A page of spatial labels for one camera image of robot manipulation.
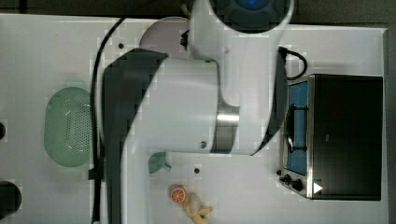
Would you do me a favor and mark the black cylinder cup lower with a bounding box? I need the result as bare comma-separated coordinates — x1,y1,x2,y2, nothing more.
0,181,21,219

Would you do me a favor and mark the orange slice toy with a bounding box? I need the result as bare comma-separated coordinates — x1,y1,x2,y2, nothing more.
170,185,187,203

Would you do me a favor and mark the black cylinder cup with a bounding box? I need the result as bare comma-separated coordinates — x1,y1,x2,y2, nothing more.
0,122,6,140
0,181,21,219

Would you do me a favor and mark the pink oval plate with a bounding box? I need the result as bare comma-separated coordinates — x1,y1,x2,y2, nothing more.
139,17,189,59

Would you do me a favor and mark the black toaster oven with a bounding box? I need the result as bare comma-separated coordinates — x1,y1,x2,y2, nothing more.
276,74,384,201

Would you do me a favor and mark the green perforated colander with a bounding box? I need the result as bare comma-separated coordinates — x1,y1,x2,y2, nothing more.
44,87,92,167

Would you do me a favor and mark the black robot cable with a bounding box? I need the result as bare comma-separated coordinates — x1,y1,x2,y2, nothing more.
88,17,129,224

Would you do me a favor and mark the peeled banana toy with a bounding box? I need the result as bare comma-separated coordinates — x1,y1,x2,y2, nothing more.
184,192,213,224

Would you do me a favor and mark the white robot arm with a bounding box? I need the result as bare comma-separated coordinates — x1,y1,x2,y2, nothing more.
100,0,294,224

